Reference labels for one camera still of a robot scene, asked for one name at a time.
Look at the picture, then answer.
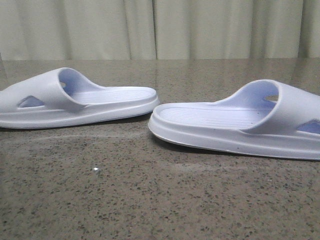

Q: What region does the light blue slipper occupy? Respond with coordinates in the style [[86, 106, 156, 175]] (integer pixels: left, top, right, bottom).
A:
[[148, 79, 320, 160], [0, 67, 160, 129]]

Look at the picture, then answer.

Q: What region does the beige background curtain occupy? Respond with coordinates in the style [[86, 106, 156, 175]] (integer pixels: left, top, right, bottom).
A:
[[0, 0, 320, 60]]

